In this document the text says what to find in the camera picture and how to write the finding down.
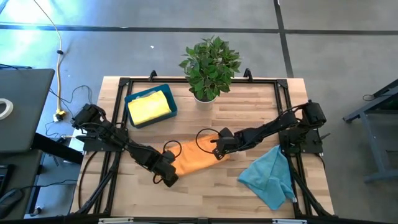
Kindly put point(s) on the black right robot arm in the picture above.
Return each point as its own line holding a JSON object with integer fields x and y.
{"x": 280, "y": 124}

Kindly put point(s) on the grey-blue metal table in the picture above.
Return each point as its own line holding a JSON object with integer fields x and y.
{"x": 374, "y": 149}

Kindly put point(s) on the grey laptop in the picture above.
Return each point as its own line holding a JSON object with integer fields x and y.
{"x": 25, "y": 109}

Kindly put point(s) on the orange microfiber towel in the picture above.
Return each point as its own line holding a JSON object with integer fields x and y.
{"x": 192, "y": 157}

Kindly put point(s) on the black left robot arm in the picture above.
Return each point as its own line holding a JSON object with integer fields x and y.
{"x": 105, "y": 130}

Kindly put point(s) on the black keyboard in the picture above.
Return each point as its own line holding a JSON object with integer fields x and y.
{"x": 3, "y": 180}

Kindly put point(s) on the black aluminium table frame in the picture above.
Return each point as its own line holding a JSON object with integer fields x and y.
{"x": 282, "y": 83}

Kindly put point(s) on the white metal bracket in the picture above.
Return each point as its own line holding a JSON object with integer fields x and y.
{"x": 115, "y": 220}
{"x": 289, "y": 221}

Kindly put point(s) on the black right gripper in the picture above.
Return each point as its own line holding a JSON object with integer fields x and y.
{"x": 228, "y": 143}

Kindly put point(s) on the blue microfiber towel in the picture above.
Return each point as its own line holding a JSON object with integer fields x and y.
{"x": 267, "y": 180}

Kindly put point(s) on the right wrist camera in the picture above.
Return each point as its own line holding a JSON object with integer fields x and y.
{"x": 225, "y": 132}

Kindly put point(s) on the dark side desk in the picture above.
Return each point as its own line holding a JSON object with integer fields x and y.
{"x": 18, "y": 174}

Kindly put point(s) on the teal plastic bin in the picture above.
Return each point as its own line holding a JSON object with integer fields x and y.
{"x": 172, "y": 107}

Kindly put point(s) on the white tape roll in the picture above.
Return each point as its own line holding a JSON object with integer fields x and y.
{"x": 11, "y": 109}

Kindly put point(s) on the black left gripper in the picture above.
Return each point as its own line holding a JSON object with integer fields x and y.
{"x": 158, "y": 166}

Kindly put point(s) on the green leafy plant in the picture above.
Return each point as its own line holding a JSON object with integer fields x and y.
{"x": 208, "y": 68}

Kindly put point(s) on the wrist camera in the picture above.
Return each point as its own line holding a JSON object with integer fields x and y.
{"x": 169, "y": 156}
{"x": 225, "y": 132}

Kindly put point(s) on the black computer mouse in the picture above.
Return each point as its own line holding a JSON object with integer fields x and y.
{"x": 9, "y": 202}

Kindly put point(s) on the yellow microfiber towel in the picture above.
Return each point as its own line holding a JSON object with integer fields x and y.
{"x": 149, "y": 107}

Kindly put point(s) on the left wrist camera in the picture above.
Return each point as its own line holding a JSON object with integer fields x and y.
{"x": 169, "y": 156}

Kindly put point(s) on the white plant pot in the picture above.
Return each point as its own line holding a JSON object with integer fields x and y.
{"x": 205, "y": 104}

